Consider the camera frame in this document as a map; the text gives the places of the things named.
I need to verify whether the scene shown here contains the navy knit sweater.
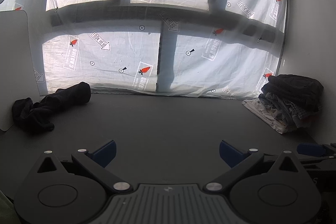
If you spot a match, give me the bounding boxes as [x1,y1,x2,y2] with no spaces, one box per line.
[12,81,92,135]

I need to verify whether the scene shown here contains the printed white sheet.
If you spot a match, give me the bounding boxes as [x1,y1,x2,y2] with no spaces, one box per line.
[0,0,288,101]

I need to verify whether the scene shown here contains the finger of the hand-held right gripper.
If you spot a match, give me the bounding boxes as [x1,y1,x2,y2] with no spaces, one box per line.
[297,144,328,158]

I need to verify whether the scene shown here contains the black folded garment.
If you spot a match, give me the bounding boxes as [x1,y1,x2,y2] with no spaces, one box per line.
[267,74,324,112]

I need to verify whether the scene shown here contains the white board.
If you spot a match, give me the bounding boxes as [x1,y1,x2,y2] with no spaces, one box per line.
[0,10,29,131]

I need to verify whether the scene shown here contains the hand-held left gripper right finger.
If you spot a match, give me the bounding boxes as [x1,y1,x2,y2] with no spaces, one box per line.
[205,140,309,193]

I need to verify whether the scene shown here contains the white folded garment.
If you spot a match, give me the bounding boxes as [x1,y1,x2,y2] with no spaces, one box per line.
[242,98,296,135]

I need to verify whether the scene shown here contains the grey blue folded garments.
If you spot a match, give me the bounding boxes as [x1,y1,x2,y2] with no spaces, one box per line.
[259,93,323,128]

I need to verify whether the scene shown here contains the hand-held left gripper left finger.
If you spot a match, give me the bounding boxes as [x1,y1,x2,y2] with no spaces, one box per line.
[37,139,133,193]

